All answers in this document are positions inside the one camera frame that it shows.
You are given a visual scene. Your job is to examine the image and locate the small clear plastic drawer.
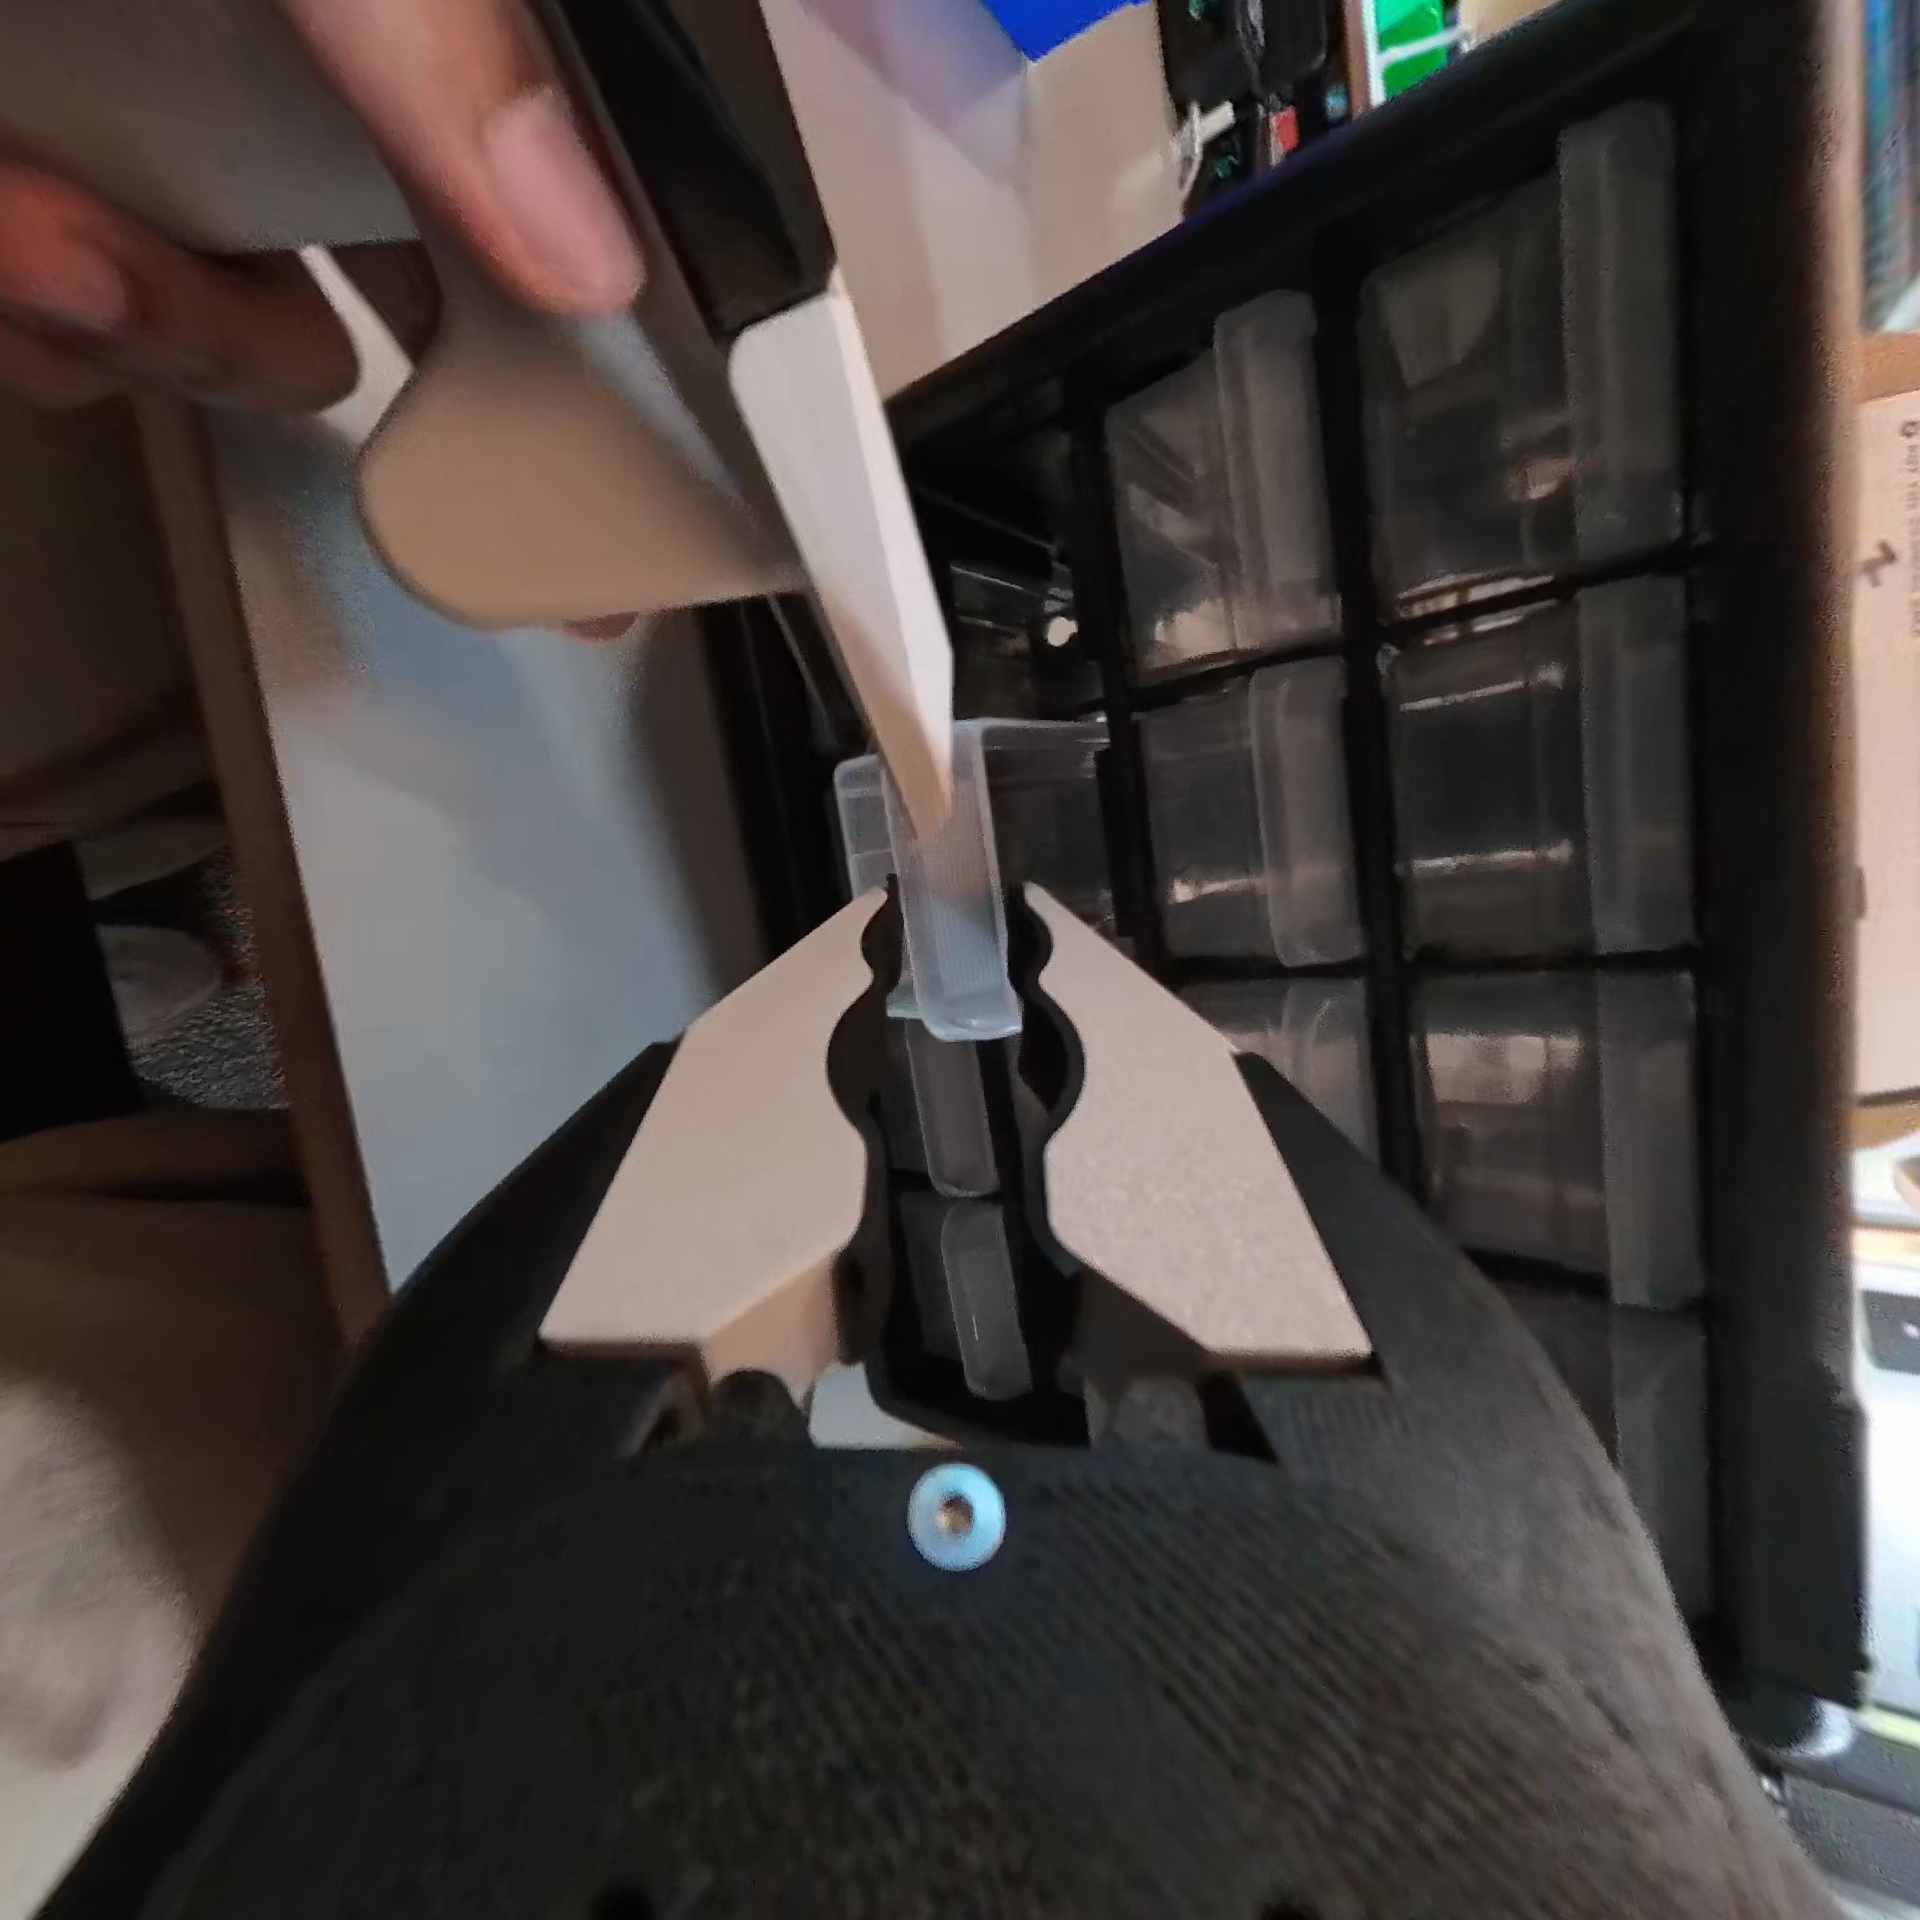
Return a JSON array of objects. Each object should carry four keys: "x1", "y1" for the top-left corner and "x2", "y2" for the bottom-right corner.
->
[{"x1": 833, "y1": 719, "x2": 1112, "y2": 1045}]

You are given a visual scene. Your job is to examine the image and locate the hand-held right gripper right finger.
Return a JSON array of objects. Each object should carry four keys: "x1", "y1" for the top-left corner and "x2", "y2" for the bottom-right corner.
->
[{"x1": 1020, "y1": 881, "x2": 1373, "y2": 1375}]

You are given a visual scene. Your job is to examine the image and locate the person's left hand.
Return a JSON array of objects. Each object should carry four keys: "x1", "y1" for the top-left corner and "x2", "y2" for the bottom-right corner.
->
[{"x1": 0, "y1": 0, "x2": 651, "y2": 416}]

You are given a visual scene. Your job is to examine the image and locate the black electronic device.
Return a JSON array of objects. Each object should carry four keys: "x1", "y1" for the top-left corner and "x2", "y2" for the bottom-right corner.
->
[{"x1": 1155, "y1": 0, "x2": 1353, "y2": 203}]

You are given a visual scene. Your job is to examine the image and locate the rows of clear cabinet drawers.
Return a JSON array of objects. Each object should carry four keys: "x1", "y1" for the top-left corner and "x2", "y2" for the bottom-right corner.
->
[{"x1": 902, "y1": 103, "x2": 1712, "y2": 1621}]

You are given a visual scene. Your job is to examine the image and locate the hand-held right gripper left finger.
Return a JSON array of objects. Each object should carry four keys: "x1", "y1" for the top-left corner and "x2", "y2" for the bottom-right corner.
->
[{"x1": 535, "y1": 881, "x2": 907, "y2": 1388}]

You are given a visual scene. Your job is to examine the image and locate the black drawer cabinet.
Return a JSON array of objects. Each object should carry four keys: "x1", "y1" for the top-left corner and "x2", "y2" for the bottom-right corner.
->
[{"x1": 704, "y1": 0, "x2": 1866, "y2": 1716}]

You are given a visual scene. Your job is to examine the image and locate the plain cardboard box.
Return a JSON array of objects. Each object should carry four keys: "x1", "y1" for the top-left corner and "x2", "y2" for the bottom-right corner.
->
[{"x1": 760, "y1": 0, "x2": 1195, "y2": 399}]

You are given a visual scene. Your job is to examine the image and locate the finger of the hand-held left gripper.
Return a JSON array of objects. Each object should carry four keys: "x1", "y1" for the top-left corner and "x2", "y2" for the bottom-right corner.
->
[{"x1": 732, "y1": 289, "x2": 964, "y2": 833}]

